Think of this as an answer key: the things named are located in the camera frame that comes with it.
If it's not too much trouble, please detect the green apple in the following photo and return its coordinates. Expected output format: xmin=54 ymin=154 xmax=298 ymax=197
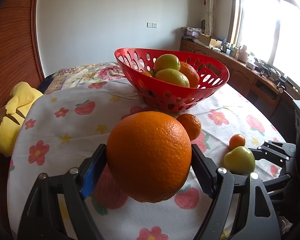
xmin=223 ymin=146 xmax=255 ymax=175

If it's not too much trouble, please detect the large orange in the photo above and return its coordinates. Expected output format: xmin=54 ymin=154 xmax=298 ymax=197
xmin=179 ymin=62 xmax=199 ymax=88
xmin=106 ymin=111 xmax=192 ymax=203

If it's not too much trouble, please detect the yellow-green pear with stem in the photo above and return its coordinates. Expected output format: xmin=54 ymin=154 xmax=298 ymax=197
xmin=155 ymin=69 xmax=190 ymax=87

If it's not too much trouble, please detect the round yellow-green apple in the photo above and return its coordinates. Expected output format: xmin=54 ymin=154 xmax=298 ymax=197
xmin=153 ymin=54 xmax=180 ymax=73

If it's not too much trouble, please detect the small tangerine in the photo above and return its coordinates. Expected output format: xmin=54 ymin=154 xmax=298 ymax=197
xmin=229 ymin=134 xmax=245 ymax=150
xmin=140 ymin=72 xmax=152 ymax=77

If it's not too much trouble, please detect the wooden chair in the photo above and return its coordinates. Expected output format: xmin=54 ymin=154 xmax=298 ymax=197
xmin=247 ymin=79 xmax=282 ymax=119

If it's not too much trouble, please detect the long wooden sideboard cabinet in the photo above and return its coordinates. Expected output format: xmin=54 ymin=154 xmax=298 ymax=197
xmin=180 ymin=38 xmax=300 ymax=113

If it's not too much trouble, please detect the medium bumpy tangerine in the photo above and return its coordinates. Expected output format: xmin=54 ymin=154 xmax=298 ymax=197
xmin=177 ymin=113 xmax=202 ymax=141

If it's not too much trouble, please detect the yellow plush toy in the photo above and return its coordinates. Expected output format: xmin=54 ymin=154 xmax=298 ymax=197
xmin=0 ymin=82 xmax=43 ymax=157

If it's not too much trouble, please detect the white pink bottle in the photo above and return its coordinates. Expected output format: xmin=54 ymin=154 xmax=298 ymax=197
xmin=237 ymin=45 xmax=248 ymax=63

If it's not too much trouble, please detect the large orange in basket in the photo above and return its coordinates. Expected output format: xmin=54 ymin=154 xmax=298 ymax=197
xmin=179 ymin=62 xmax=199 ymax=88

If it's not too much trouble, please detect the red perforated plastic fruit basket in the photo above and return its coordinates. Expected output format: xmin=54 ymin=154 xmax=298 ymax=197
xmin=114 ymin=48 xmax=230 ymax=112

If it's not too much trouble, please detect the cardboard box on sideboard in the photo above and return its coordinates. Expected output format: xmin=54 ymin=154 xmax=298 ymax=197
xmin=198 ymin=33 xmax=222 ymax=48

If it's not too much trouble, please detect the wooden framed window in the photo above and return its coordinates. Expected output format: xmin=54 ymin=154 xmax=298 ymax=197
xmin=231 ymin=0 xmax=300 ymax=94

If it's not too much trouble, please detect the stack of magazines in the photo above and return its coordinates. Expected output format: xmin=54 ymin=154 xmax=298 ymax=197
xmin=181 ymin=27 xmax=204 ymax=39

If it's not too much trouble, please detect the floral bed quilt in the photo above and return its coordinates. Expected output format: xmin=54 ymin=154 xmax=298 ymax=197
xmin=44 ymin=62 xmax=125 ymax=94

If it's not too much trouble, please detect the patterned beige curtain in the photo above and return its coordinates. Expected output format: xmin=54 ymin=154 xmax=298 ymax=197
xmin=205 ymin=0 xmax=216 ymax=36

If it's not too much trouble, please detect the white wall switch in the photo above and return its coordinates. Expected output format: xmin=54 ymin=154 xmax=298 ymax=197
xmin=147 ymin=22 xmax=158 ymax=28

